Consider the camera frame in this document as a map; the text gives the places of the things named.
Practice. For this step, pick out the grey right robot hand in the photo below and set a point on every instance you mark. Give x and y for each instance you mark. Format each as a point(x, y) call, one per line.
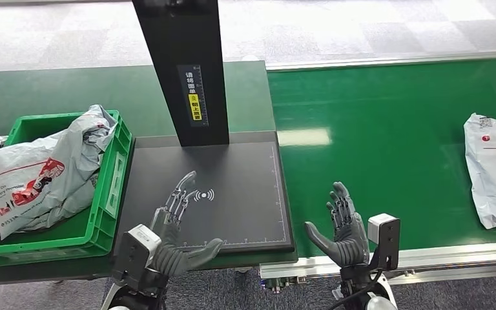
point(350, 248)

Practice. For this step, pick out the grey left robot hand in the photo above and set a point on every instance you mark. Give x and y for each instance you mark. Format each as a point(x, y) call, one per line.
point(205, 254)

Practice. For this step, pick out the white red-print mail bag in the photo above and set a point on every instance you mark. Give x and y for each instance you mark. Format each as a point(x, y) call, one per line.
point(79, 199)
point(30, 171)

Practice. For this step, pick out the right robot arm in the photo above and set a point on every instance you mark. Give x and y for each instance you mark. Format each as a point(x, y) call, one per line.
point(355, 280)

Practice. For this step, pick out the green conveyor belt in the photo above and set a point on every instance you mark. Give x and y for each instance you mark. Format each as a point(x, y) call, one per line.
point(338, 107)

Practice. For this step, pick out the black scanner platform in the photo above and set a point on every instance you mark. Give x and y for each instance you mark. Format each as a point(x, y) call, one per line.
point(239, 192)

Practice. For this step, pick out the green plastic crate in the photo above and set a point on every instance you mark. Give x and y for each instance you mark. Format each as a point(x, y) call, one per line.
point(81, 231)

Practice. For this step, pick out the ruler label with yellow sticker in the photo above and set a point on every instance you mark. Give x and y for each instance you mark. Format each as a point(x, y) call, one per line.
point(195, 107)

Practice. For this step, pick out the black scanner column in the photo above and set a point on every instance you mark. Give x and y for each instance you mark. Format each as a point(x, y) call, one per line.
point(171, 43)

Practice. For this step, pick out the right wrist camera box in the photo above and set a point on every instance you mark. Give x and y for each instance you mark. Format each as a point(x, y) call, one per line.
point(387, 248)

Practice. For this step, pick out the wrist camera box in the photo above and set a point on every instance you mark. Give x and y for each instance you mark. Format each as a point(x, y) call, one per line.
point(387, 248)
point(134, 256)

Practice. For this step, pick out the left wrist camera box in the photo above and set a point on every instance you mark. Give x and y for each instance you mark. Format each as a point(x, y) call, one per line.
point(134, 256)

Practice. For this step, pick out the metal bracket under conveyor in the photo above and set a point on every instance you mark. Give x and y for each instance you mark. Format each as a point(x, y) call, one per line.
point(282, 283)

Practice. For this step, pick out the aluminium conveyor side rail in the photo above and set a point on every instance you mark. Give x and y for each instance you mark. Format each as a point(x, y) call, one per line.
point(380, 61)
point(445, 254)

